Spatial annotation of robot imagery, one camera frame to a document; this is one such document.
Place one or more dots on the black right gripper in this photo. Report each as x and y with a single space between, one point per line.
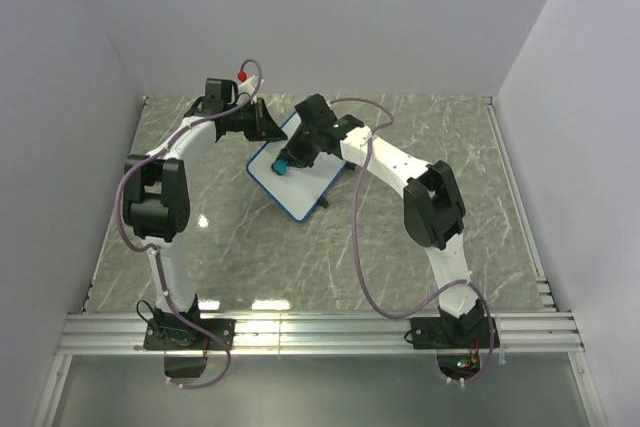
292 153

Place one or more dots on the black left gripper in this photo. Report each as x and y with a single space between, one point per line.
265 130

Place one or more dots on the blue whiteboard eraser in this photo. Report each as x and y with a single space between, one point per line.
280 167

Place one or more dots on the blue framed whiteboard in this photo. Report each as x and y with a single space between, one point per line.
298 191

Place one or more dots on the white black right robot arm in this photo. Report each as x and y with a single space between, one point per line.
433 213

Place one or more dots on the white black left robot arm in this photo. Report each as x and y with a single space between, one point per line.
154 200

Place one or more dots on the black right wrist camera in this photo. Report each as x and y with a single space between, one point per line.
315 113

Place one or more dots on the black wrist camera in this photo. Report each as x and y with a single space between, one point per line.
219 94
315 113

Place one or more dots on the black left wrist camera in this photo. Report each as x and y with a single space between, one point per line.
219 94

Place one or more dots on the aluminium mounting rail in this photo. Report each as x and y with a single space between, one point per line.
342 333

